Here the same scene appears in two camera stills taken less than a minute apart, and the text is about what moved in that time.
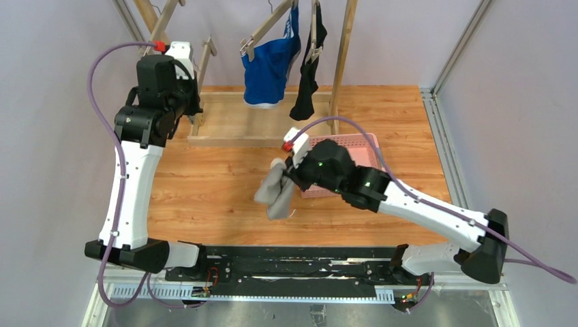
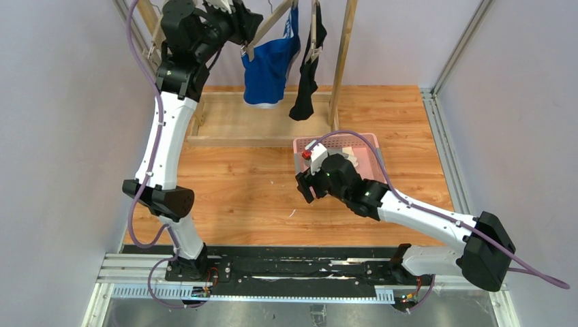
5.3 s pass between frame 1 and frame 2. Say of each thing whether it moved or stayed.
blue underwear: stayed
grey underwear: moved
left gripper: moved
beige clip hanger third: stayed
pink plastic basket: stayed
